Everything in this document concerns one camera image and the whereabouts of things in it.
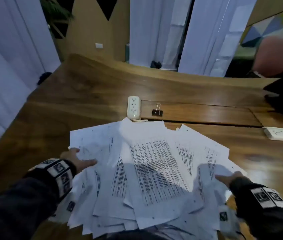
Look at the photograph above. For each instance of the person's right hand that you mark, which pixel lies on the person's right hand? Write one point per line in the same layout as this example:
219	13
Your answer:
229	178

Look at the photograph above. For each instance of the person's left hand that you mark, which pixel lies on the person's left hand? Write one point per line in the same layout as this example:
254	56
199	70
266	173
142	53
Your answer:
74	157

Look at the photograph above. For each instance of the pile of printed white papers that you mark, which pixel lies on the pile of printed white papers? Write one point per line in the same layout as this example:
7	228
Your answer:
151	167

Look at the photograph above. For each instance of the black binder clip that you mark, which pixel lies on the black binder clip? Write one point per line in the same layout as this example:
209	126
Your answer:
157	112

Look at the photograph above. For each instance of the person's left forearm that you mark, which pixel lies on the person's left forearm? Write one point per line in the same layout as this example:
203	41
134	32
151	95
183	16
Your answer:
11	204

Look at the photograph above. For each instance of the person's right forearm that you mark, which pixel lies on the person's right forearm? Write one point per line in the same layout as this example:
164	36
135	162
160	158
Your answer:
264	222

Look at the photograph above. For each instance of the person's dark clothed torso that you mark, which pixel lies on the person's dark clothed torso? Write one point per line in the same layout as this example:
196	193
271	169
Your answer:
131	236

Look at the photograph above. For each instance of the white marker wristband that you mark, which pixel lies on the white marker wristband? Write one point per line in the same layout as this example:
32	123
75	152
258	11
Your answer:
61	172
266	197

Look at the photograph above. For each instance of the white power strip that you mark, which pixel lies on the white power strip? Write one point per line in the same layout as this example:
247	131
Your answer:
281	134
133	107

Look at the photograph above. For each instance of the black floor object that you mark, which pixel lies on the black floor object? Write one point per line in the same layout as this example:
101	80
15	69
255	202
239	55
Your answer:
156	64
44	77

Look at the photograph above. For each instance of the teal cylinder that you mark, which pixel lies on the teal cylinder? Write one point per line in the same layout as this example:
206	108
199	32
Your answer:
127	53

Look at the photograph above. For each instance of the white curtain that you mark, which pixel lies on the white curtain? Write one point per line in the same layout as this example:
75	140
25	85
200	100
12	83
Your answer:
151	29
211	34
6	59

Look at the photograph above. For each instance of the green potted plant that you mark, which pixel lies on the green potted plant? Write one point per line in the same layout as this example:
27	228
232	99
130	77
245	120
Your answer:
54	9

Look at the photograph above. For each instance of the colourful triangle patterned panel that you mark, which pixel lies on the colourful triangle patterned panel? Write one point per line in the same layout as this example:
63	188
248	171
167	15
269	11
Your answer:
276	24

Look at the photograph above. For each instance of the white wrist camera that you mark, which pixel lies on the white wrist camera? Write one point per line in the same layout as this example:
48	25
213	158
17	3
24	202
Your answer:
223	216
70	206

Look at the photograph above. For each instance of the white wall outlet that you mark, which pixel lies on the white wall outlet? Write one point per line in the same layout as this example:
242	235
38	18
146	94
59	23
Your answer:
99	45

